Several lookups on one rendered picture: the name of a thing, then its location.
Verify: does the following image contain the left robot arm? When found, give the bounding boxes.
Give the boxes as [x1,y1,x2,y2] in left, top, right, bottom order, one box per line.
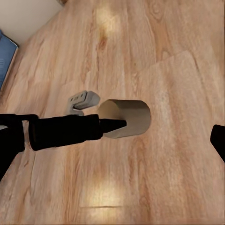
[0,90,127,152]

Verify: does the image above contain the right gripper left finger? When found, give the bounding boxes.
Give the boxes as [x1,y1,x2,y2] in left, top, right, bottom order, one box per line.
[0,125,24,181]

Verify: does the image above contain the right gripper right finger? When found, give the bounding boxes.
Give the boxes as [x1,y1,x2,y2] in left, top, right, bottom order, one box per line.
[210,124,225,162]

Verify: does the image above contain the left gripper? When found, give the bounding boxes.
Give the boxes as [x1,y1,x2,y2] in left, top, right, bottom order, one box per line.
[53,114,127,147]

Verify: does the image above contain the pillar candle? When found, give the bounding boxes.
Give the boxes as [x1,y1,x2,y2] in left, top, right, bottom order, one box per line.
[97,99,151,139]

